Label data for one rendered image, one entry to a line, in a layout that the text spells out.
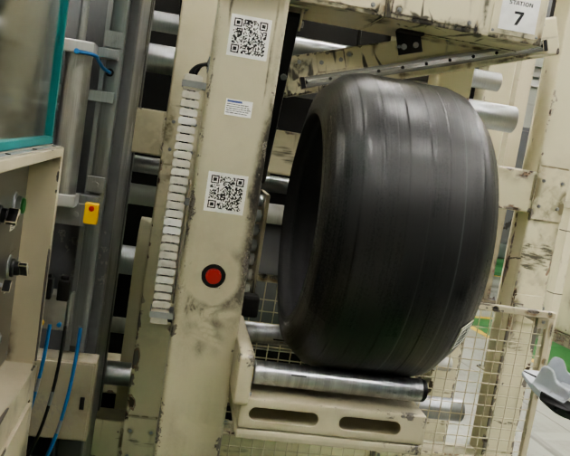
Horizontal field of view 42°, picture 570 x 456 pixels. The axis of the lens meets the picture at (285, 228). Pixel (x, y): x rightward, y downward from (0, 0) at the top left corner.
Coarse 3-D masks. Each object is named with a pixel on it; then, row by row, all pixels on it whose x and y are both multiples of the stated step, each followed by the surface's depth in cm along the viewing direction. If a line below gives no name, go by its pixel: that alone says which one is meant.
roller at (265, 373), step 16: (256, 368) 138; (272, 368) 139; (288, 368) 140; (304, 368) 141; (320, 368) 142; (256, 384) 140; (272, 384) 139; (288, 384) 140; (304, 384) 140; (320, 384) 140; (336, 384) 141; (352, 384) 141; (368, 384) 142; (384, 384) 142; (400, 384) 143; (416, 384) 143; (416, 400) 144
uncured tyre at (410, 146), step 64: (320, 128) 169; (384, 128) 128; (448, 128) 131; (320, 192) 131; (384, 192) 124; (448, 192) 126; (320, 256) 128; (384, 256) 124; (448, 256) 125; (320, 320) 131; (384, 320) 129; (448, 320) 130
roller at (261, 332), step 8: (248, 328) 166; (256, 328) 166; (264, 328) 167; (272, 328) 167; (256, 336) 166; (264, 336) 166; (272, 336) 167; (280, 336) 167; (272, 344) 168; (280, 344) 168
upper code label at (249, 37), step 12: (240, 24) 137; (252, 24) 137; (264, 24) 137; (240, 36) 137; (252, 36) 137; (264, 36) 138; (228, 48) 137; (240, 48) 137; (252, 48) 138; (264, 48) 138; (264, 60) 138
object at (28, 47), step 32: (0, 0) 82; (32, 0) 97; (64, 0) 120; (0, 32) 84; (32, 32) 100; (64, 32) 121; (0, 64) 86; (32, 64) 103; (0, 96) 88; (32, 96) 106; (0, 128) 90; (32, 128) 109
